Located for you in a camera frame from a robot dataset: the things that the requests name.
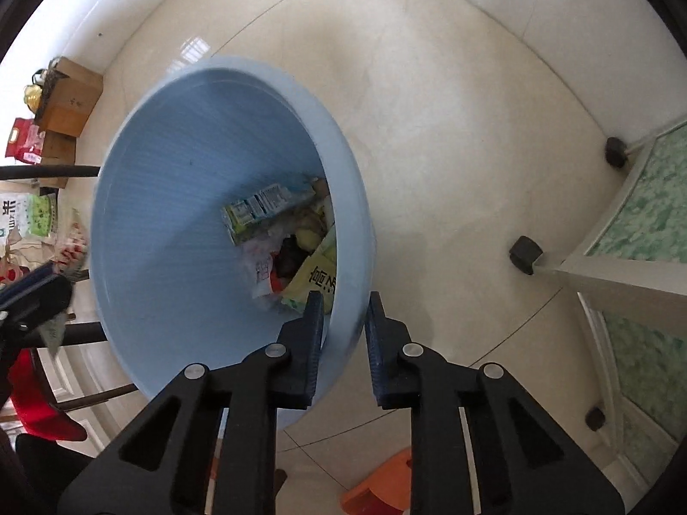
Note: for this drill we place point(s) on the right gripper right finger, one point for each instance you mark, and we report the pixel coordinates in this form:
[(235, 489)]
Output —
[(480, 443)]

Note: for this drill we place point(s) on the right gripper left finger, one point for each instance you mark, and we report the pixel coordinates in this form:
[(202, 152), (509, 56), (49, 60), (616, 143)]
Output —
[(208, 440)]

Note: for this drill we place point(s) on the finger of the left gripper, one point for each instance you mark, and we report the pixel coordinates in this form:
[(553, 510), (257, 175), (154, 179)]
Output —
[(37, 297)]

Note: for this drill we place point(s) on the green white milk carton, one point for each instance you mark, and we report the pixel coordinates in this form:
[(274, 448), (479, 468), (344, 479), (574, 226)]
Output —
[(246, 217)]

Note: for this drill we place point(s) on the light blue plastic bucket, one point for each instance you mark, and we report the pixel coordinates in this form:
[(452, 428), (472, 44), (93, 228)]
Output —
[(166, 277)]

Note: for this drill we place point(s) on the red plastic stool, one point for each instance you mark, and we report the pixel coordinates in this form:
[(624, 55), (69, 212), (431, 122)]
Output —
[(35, 404)]

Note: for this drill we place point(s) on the orange plastic stool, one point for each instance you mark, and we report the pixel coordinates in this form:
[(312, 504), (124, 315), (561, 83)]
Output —
[(386, 491)]

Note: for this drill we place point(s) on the red snack bag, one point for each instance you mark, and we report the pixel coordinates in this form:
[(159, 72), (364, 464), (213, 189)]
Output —
[(25, 142)]

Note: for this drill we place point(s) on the cardboard box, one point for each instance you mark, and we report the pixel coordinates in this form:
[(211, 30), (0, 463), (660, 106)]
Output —
[(70, 93)]

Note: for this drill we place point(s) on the white green glass cabinet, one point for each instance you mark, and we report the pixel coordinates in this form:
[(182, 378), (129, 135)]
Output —
[(629, 276)]

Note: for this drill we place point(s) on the yellow snack bag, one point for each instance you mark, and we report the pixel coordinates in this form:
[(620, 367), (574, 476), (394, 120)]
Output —
[(318, 273)]

